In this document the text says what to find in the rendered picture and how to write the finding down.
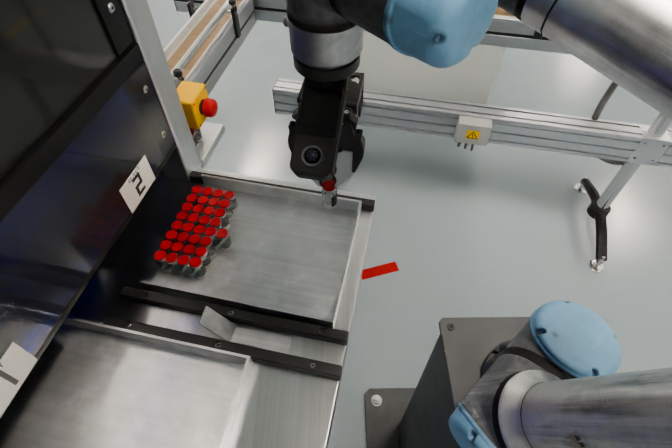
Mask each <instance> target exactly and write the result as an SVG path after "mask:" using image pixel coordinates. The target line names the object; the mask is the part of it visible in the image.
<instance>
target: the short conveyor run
mask: <svg viewBox="0 0 672 448"><path fill-rule="evenodd" d="M187 1H188V4H187V8H188V11H189V15H190V19H189V20H188V21H187V22H186V23H185V25H184V26H183V27H182V28H181V29H180V30H179V32H178V33H177V34H176V35H175V36H174V37H173V39H172V40H171V41H170V42H169V43H168V44H167V46H166V47H165V48H164V49H163V50H164V53H165V56H166V59H167V62H168V65H169V68H170V71H171V74H172V77H173V80H174V79H177V80H181V81H189V82H196V83H203V84H205V86H206V90H207V93H208V96H209V94H210V93H211V91H212V89H213V88H214V86H215V85H216V83H217V82H218V80H219V79H220V77H221V76H222V74H223V73H224V71H225V69H226V68H227V66H228V65H229V63H230V62H231V60H232V59H233V57H234V56H235V54H236V53H237V51H238V49H239V48H240V46H241V45H242V43H243V42H244V40H245V39H246V37H247V36H248V34H249V33H250V31H251V29H252V28H253V26H254V25H255V23H256V16H255V9H254V2H253V0H205V1H204V2H203V3H202V5H201V6H200V7H195V6H194V4H193V1H191V0H187ZM195 10H197V11H196V12H195Z"/></svg>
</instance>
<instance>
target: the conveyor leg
mask: <svg viewBox="0 0 672 448"><path fill-rule="evenodd" d="M671 124H672V120H671V119H669V118H668V117H666V116H664V115H663V114H661V113H659V115H658V116H657V117H656V119H655V120H654V122H653V123H652V124H651V126H650V127H649V129H648V133H649V134H650V135H652V136H654V137H662V136H663V135H664V134H665V132H666V131H667V130H668V128H669V127H670V126H671ZM640 165H641V164H638V163H631V162H624V164H623V165H622V167H621V168H620V169H619V171H618V172H617V174H616V175H615V176H614V178H613V179H612V181H611V182H610V183H609V185H608V186H607V188H606V189H605V190H604V192H603V193H602V195H601V196H600V197H599V199H598V200H597V202H596V203H595V205H596V207H597V208H599V209H601V210H607V209H608V208H609V206H610V205H611V204H612V202H613V201H614V200H615V198H616V197H617V196H618V194H619V193H620V192H621V190H622V189H623V188H624V186H625V185H626V184H627V183H628V181H629V180H630V179H631V177H632V176H633V175H634V173H635V172H636V171H637V169H638V168H639V167H640Z"/></svg>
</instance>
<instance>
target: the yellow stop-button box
mask: <svg viewBox="0 0 672 448"><path fill-rule="evenodd" d="M174 83H175V86H176V89H177V92H178V95H179V98H180V101H181V104H182V107H183V110H184V113H185V116H186V119H187V122H188V125H189V128H192V129H200V128H201V126H202V125H203V123H204V121H205V120H206V118H207V117H205V116H204V115H203V112H202V105H203V101H204V100H205V99H206V98H209V97H208V93H207V90H206V86H205V84H203V83H196V82H189V81H181V80H177V79H174Z"/></svg>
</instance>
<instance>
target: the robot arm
mask: <svg viewBox="0 0 672 448"><path fill-rule="evenodd" d="M285 3H286V12H287V16H285V17H284V18H283V25H284V26H285V27H289V37H290V46H291V51H292V54H293V61H294V67H295V69H296V70H297V72H298V73H299V74H301V75H302V76H303V77H305V78H304V81H303V83H302V86H301V89H300V92H299V95H298V97H297V103H298V108H297V109H295V110H294V112H293V115H292V118H293V119H295V120H296V121H290V123H289V126H288V128H289V136H288V146H289V149H290V151H291V153H292V154H291V160H290V168H291V170H292V171H293V172H294V174H295V175H296V176H297V177H299V178H304V179H311V180H312V181H313V182H314V183H315V184H316V185H317V186H319V187H322V183H323V181H329V180H331V179H332V178H333V176H335V178H336V179H335V183H334V187H335V188H336V189H341V188H342V187H343V186H344V185H346V184H347V183H348V181H349V180H350V179H351V177H352V176H353V174H354V173H355V171H356V170H357V168H358V166H359V164H360V163H361V161H362V159H363V155H364V150H365V138H364V136H363V135H362V134H363V130H362V129H356V128H357V123H358V117H360V116H361V112H362V107H363V92H364V73H359V72H355V71H356V70H357V69H358V67H359V65H360V53H361V52H362V50H363V39H364V30H366V31H368V32H369V33H371V34H373V35H375V36H376V37H378V38H380V39H381V40H383V41H385V42H387V43H388V44H389V45H390V46H391V47H392V48H393V49H394V50H396V51H397V52H399V53H401V54H403V55H405V56H409V57H414V58H416V59H418V60H420V61H422V62H424V63H426V64H428V65H430V66H432V67H435V68H449V67H452V66H454V65H456V64H458V63H460V62H461V61H462V60H464V59H465V58H466V57H467V56H468V55H469V53H470V51H471V49H472V48H473V47H476V46H477V45H478V44H479V42H480V41H481V40H482V38H483V37H484V35H485V33H486V31H487V30H488V28H489V26H490V24H491V22H492V19H493V17H494V14H495V11H496V8H497V6H499V7H501V8H502V9H504V10H505V11H506V12H508V13H509V14H511V15H513V16H515V17H516V18H517V19H519V20H520V21H522V22H523V23H525V24H526V25H528V26H529V27H531V28H532V29H534V30H536V31H537V32H539V33H540V34H542V35H543V36H545V37H546V38H548V39H549V40H551V41H552V42H554V43H555V44H557V45H558V46H560V47H561V48H563V49H564V50H566V51H567V52H569V53H570V54H572V55H573V56H575V57H576V58H578V59H580V60H581V61H583V62H584V63H586V64H587V65H589V66H590V67H592V68H593V69H595V70H596V71H598V72H599V73H601V74H602V75H604V76H605V77H607V78H608V79H610V80H611V81H613V82H614V83H616V84H617V85H619V86H620V87H622V88H624V89H625V90H627V91H628V92H630V93H631V94H633V95H634V96H636V97H637V98H639V99H640V100H642V101H643V102H645V103H646V104H648V105H649V106H651V107H652V108H654V109H655V110H657V111H658V112H660V113H661V114H663V115H664V116H666V117H668V118H669V119H671V120H672V0H285ZM355 77H357V78H359V84H358V83H357V82H356V81H352V80H351V79H354V78H355ZM357 111H358V117H356V116H355V114H356V115H357ZM335 167H336V169H335ZM621 358H622V354H621V347H620V344H619V342H618V341H617V339H616V337H615V333H614V332H613V330H612V329H611V327H610V326H609V325H608V324H607V323H606V322H605V321H604V320H603V319H602V318H601V317H600V316H599V315H598V314H596V313H595V312H593V311H592V310H590V309H589V308H587V307H585V306H583V305H580V304H578V303H575V302H571V301H562V300H555V301H550V302H547V303H545V304H543V305H542V306H541V307H540V308H538V309H536V310H535V311H534V312H533V313H532V315H531V317H530V319H529V321H528V322H527V323H526V324H525V326H524V327H523V328H522V329H521V331H520V332H519V333H518V334H517V335H516V337H515V338H514V339H513V340H508V341H505V342H502V343H500V344H499V345H497V346H496V347H494V348H493V349H492V350H491V351H490V353H489V354H488V356H487V357H486V358H485V360H484V362H483V365H482V368H481V379H480V380H479V381H478V382H477V384H476V385H475V386H474V387H473V388H472V390H471V391H470V392H469V393H468V394H467V396H466V397H465V398H464V399H463V400H462V402H459V403H458V404H457V405H458V407H457V408H456V409H455V411H454V412H453V413H452V415H451V416H450V418H449V428H450V431H451V433H452V435H453V437H454V439H455V440H456V442H457V443H458V445H459V446H460V447H461V448H672V367H670V368H661V369H653V370H644V371H635V372H626V373H618V374H615V372H616V371H617V370H618V368H619V366H620V363H621Z"/></svg>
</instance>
